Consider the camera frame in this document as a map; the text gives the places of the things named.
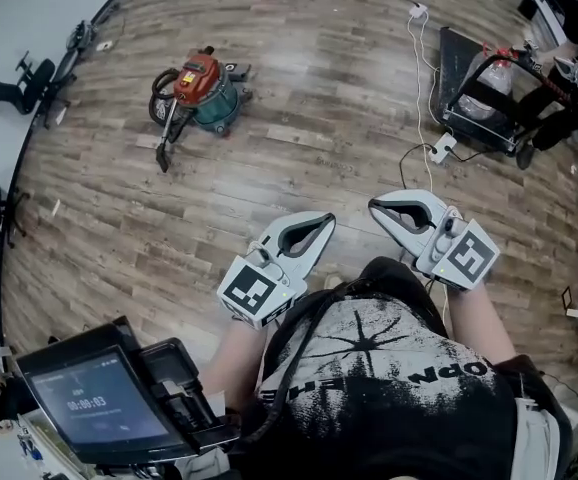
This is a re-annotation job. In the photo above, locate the black trolley cart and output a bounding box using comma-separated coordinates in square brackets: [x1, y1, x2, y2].
[430, 26, 538, 158]

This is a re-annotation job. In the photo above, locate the clear plastic water bottle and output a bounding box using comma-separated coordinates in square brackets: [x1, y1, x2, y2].
[456, 51, 514, 121]

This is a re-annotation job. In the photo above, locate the red green vacuum cleaner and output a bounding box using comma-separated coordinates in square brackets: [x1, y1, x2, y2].
[171, 45, 254, 138]

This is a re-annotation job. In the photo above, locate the person's left forearm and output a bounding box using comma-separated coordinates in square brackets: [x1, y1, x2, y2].
[202, 315, 273, 414]

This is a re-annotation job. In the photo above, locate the person's right forearm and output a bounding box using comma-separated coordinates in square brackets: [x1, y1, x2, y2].
[442, 276, 519, 365]

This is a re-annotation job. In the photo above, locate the black floor cable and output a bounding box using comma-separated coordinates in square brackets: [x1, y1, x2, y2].
[398, 142, 493, 192]

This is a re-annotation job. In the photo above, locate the black screen device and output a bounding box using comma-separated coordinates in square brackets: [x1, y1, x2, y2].
[15, 316, 243, 469]

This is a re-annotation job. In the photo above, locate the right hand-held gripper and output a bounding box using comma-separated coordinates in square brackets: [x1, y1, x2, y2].
[368, 189, 501, 292]

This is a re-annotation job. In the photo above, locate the black vacuum hose with nozzle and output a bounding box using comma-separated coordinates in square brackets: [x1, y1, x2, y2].
[148, 66, 186, 174]

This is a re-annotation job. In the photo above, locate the small black box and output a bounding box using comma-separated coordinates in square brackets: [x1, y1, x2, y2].
[225, 61, 253, 83]

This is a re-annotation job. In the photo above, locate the black chest cable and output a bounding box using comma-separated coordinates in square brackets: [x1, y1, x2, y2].
[241, 277, 370, 444]

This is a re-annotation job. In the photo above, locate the person's black printed shirt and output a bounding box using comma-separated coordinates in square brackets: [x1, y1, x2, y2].
[228, 256, 576, 480]

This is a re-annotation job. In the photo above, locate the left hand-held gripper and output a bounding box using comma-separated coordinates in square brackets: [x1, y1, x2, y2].
[217, 211, 338, 330]

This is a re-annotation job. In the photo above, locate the white power cable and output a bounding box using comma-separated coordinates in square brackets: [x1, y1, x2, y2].
[406, 15, 443, 194]

